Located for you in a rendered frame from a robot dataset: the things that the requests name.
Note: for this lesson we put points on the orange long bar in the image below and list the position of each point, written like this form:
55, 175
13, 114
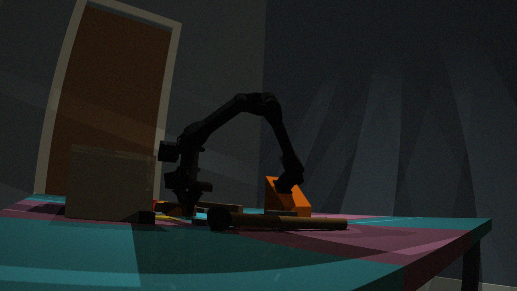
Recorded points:
159, 205

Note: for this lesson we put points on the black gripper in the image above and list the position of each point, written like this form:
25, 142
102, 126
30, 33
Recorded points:
195, 187

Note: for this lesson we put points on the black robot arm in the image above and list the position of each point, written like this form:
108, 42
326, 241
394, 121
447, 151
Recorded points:
190, 142

